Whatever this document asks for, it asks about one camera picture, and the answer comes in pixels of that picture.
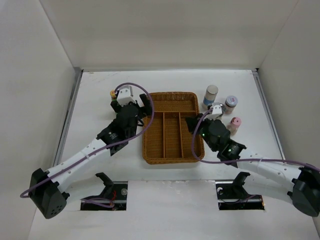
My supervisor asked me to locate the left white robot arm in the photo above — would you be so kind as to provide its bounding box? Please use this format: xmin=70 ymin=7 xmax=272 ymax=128
xmin=26 ymin=90 xmax=155 ymax=219

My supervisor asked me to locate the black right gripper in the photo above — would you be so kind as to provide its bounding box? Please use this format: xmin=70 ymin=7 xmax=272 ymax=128
xmin=185 ymin=112 xmax=218 ymax=152

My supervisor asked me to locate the silver lid spice jar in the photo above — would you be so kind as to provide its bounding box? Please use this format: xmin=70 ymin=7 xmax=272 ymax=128
xmin=215 ymin=102 xmax=226 ymax=120

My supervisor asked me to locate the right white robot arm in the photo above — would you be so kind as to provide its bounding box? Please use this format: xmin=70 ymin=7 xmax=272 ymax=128
xmin=185 ymin=113 xmax=320 ymax=217

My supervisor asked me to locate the green label red sauce bottle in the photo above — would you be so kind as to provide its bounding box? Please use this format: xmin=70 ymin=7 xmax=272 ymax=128
xmin=110 ymin=90 xmax=117 ymax=101

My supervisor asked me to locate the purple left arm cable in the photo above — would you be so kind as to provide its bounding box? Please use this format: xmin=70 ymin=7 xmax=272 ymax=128
xmin=19 ymin=82 xmax=155 ymax=200

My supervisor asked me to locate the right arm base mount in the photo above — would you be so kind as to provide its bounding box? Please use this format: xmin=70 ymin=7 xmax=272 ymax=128
xmin=215 ymin=172 xmax=265 ymax=211

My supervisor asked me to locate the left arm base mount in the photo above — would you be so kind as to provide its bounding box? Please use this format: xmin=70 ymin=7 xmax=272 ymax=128
xmin=80 ymin=172 xmax=129 ymax=211

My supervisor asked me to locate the red label white lid jar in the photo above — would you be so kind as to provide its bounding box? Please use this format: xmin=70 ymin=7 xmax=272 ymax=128
xmin=224 ymin=95 xmax=238 ymax=114

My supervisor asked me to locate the pink lid spice shaker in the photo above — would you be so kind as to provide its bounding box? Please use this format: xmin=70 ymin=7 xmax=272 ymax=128
xmin=226 ymin=117 xmax=242 ymax=136

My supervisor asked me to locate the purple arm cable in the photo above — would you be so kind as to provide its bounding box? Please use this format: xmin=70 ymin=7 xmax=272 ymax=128
xmin=191 ymin=107 xmax=320 ymax=173
xmin=19 ymin=82 xmax=155 ymax=200

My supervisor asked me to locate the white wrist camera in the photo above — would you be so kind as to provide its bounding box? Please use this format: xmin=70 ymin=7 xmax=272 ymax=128
xmin=116 ymin=85 xmax=135 ymax=107
xmin=208 ymin=102 xmax=222 ymax=120

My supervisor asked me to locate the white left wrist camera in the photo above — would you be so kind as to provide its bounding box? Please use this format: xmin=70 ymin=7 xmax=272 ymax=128
xmin=116 ymin=85 xmax=135 ymax=107

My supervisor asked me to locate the white blue label shaker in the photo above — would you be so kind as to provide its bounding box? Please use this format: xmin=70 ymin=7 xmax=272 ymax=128
xmin=201 ymin=84 xmax=219 ymax=110

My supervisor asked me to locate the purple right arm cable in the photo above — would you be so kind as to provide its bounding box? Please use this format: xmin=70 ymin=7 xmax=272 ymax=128
xmin=191 ymin=107 xmax=320 ymax=173

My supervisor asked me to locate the brown wicker divided tray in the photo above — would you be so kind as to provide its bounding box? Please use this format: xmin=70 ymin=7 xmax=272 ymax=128
xmin=142 ymin=91 xmax=200 ymax=165

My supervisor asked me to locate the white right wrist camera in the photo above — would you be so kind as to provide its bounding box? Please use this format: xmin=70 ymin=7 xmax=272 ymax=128
xmin=208 ymin=102 xmax=222 ymax=120

